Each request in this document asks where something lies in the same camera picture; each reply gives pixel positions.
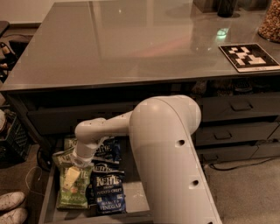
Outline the black power cable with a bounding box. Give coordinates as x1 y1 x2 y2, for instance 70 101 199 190
208 157 280 172

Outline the grey top right drawer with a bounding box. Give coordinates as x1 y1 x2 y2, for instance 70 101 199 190
199 93 280 122

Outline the lower white shoe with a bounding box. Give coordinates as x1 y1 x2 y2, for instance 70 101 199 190
0 207 28 224

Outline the thin white cable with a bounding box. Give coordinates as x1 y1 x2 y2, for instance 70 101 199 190
24 165 46 197

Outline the black plastic crate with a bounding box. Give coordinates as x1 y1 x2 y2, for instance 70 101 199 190
0 115 32 163

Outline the open grey middle drawer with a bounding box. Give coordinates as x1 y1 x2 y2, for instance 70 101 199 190
38 138 152 224

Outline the green jalapeno chip bag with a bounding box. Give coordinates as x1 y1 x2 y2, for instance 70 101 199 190
56 162 95 211

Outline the upper white shoe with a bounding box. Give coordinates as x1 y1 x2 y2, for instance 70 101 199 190
0 192 25 211

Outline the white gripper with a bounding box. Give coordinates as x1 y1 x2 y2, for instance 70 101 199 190
62 153 91 190

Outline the grey middle right drawer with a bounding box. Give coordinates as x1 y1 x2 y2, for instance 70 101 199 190
195 122 278 146

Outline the dark cup on counter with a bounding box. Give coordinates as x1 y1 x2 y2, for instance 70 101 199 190
217 0 238 18

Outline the grey cabinet frame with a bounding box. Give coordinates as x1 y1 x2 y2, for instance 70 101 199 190
4 74 280 150

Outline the front blue vinegar chip bag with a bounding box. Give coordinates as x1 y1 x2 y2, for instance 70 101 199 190
91 171 126 215

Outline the white shoe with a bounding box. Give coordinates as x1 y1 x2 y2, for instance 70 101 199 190
0 192 25 211
0 207 28 224

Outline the back green chip bag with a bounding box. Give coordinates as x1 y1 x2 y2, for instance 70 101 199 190
64 137 77 151

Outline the middle blue chip bag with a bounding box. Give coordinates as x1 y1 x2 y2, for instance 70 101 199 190
86 163 124 205

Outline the glass jar of snacks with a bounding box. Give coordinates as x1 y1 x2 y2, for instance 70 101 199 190
258 0 280 43

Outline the grey top left drawer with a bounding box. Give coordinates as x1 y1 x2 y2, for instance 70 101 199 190
27 101 137 136

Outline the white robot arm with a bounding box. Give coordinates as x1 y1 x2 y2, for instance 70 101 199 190
71 95 222 224

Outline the grey bottom right drawer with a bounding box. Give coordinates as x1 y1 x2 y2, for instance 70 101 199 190
196 145 258 163

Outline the black white fiducial marker tile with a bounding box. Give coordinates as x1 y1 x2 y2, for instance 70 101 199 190
219 43 280 73

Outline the back blue chip bag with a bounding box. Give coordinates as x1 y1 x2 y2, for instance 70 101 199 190
94 138 121 164

